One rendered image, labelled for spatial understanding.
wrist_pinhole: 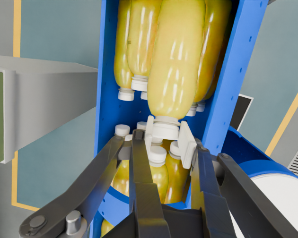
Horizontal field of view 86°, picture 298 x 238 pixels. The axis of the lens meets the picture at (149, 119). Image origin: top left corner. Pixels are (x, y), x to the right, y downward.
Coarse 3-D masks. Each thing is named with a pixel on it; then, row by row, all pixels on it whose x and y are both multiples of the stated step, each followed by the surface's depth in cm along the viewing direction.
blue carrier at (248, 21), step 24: (240, 0) 20; (264, 0) 22; (240, 24) 20; (240, 48) 22; (240, 72) 24; (216, 96) 23; (96, 120) 34; (120, 120) 46; (144, 120) 51; (192, 120) 46; (216, 120) 24; (96, 144) 36; (216, 144) 27; (96, 216) 47; (120, 216) 29
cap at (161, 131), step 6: (156, 126) 21; (162, 126) 21; (168, 126) 21; (174, 126) 21; (156, 132) 21; (162, 132) 21; (168, 132) 21; (174, 132) 21; (168, 138) 21; (174, 138) 21
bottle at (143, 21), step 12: (132, 0) 27; (144, 0) 26; (156, 0) 26; (132, 12) 27; (144, 12) 26; (156, 12) 26; (132, 24) 28; (144, 24) 26; (156, 24) 27; (132, 36) 28; (144, 36) 27; (132, 48) 28; (144, 48) 28; (132, 60) 29; (144, 60) 28; (132, 72) 31; (144, 72) 30
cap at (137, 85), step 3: (132, 81) 32; (135, 81) 31; (138, 81) 31; (132, 84) 32; (135, 84) 31; (138, 84) 31; (141, 84) 31; (144, 84) 31; (132, 87) 32; (135, 87) 31; (138, 87) 31; (141, 87) 31; (144, 87) 31; (138, 90) 31; (141, 90) 31; (144, 90) 32
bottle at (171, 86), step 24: (168, 0) 22; (192, 0) 22; (168, 24) 22; (192, 24) 21; (168, 48) 21; (192, 48) 21; (168, 72) 20; (192, 72) 21; (168, 96) 20; (192, 96) 21; (168, 120) 21
